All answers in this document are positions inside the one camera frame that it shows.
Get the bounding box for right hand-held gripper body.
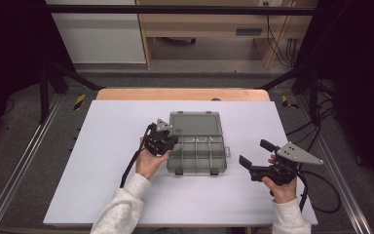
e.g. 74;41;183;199
248;141;324;187

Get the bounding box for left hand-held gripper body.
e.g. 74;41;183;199
144;118;178;158

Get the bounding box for clear grey compartment box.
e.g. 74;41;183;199
166;110;232;176

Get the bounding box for person's right hand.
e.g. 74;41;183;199
261;154;298;205

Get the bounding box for person's left hand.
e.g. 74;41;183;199
134;136;171;180

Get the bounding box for wooden table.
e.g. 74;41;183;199
95;87;271;102

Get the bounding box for yellow black striped tape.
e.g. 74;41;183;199
280;95;300;110
73;94;87;111

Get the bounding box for white board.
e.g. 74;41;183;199
42;99;318;227

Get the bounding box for black metal stand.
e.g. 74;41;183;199
256;61;320;123
38;61;106;125

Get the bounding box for dark curtain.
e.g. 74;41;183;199
296;0;374;196
0;0;76;154

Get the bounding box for white cabinet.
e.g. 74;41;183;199
45;0;147;64

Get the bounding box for light wooden desk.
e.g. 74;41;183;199
135;0;319;70

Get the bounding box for black horizontal bar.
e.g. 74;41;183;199
43;4;318;17

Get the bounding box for left hand-held gripper black cable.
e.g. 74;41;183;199
120;122;155;189

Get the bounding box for hand-held gripper black cable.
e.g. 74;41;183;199
120;122;155;189
296;170;342;215

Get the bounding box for black floor cables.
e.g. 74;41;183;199
285;79;339;150

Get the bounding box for aluminium floor rail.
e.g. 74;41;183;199
296;96;373;234
0;94;62;234

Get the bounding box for right hand-held gripper black cable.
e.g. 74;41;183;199
296;170;342;215

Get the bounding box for hanging black cables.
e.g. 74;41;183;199
265;1;298;68

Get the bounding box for grey drawer handle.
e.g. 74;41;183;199
235;27;263;37

